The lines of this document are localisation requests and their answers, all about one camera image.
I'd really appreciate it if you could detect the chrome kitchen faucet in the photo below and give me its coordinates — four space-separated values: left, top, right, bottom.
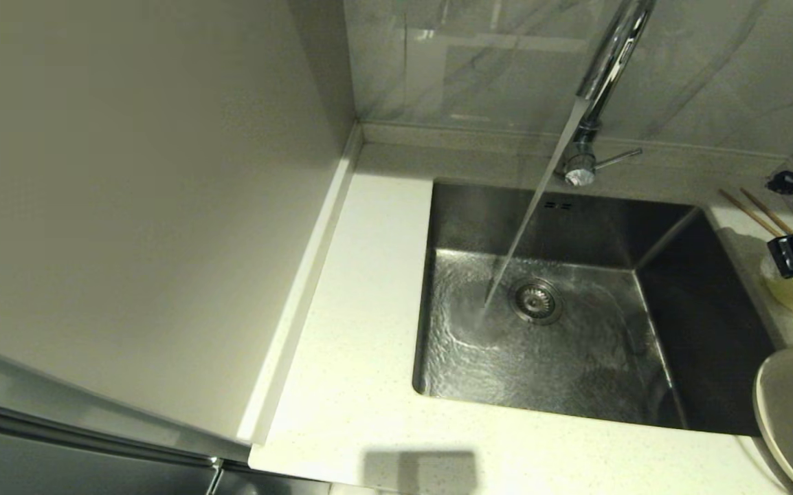
553 0 657 188

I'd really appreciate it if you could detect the wooden chopstick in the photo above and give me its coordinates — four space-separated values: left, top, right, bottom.
718 189 782 239
740 187 793 236

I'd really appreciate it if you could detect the grey cabinet side panel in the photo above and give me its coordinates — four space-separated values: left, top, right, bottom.
0 0 357 461

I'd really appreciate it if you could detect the stainless steel sink basin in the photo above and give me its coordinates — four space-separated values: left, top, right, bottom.
412 179 785 437

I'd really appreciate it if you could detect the chrome faucet lever handle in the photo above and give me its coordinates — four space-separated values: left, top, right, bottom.
592 148 643 171

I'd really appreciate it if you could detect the round metal drain strainer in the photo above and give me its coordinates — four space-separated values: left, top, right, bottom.
508 277 565 325

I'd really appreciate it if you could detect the stainless steel appliance front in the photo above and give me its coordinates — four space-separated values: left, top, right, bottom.
0 392 332 495

